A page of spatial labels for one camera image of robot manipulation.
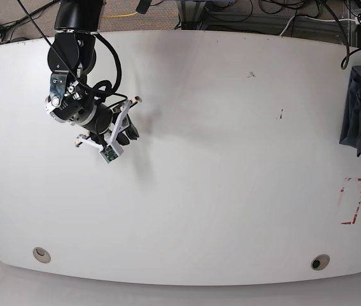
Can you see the left table grommet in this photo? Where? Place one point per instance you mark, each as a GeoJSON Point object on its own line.
{"type": "Point", "coordinates": [41, 255]}

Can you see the red tape rectangle marking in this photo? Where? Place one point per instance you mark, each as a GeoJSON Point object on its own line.
{"type": "Point", "coordinates": [349, 201]}

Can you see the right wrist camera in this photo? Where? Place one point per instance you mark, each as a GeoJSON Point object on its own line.
{"type": "Point", "coordinates": [110, 153]}

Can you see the table grommet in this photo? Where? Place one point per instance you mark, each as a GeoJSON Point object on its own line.
{"type": "Point", "coordinates": [41, 255]}
{"type": "Point", "coordinates": [320, 262]}

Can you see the right table grommet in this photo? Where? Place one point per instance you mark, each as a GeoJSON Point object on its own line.
{"type": "Point", "coordinates": [320, 262]}

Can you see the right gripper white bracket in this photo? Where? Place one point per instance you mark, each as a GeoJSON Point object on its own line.
{"type": "Point", "coordinates": [110, 125]}

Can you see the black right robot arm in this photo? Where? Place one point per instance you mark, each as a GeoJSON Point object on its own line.
{"type": "Point", "coordinates": [71, 57]}

